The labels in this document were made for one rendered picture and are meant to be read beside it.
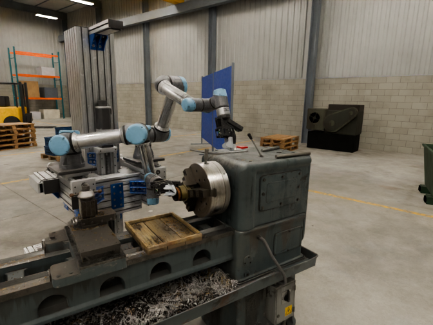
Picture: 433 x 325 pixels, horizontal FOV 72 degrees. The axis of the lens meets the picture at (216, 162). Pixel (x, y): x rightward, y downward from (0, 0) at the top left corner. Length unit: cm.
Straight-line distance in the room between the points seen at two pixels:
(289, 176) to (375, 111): 960
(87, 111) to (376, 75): 1015
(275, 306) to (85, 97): 183
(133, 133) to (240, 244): 87
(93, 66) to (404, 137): 1015
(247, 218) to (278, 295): 61
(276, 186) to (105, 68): 139
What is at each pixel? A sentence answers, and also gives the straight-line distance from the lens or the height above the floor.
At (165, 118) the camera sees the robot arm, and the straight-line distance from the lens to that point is 216.
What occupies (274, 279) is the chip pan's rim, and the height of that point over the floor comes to 55.
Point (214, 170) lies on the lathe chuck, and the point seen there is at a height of 121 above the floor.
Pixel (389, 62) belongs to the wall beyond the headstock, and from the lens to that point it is 1141.
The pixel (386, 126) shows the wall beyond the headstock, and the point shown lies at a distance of 1131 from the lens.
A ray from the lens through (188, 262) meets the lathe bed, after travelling 166.
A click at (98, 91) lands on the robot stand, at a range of 222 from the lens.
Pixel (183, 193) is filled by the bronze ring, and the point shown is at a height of 109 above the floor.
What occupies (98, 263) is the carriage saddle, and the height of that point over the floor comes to 92.
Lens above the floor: 159
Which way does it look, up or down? 12 degrees down
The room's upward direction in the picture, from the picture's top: 1 degrees clockwise
